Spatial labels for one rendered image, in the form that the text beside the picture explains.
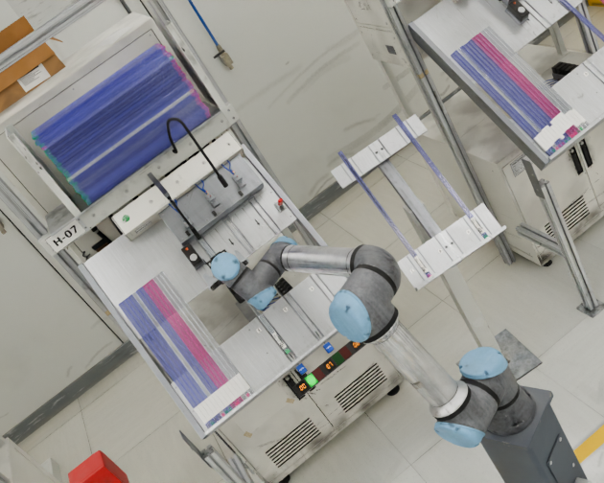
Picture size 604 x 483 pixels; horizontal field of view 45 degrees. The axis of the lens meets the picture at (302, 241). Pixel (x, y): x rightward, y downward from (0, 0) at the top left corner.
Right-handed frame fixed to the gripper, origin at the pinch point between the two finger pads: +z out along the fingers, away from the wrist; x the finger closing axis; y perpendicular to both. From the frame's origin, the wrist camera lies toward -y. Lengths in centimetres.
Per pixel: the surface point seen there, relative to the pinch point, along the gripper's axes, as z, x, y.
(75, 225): 11, 30, 44
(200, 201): 11.0, -7.7, 26.0
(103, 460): 13, 68, -22
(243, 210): 14.7, -17.5, 15.5
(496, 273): 84, -97, -70
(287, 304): 6.9, -9.4, -18.5
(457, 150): 50, -104, -15
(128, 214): 11.6, 13.5, 37.0
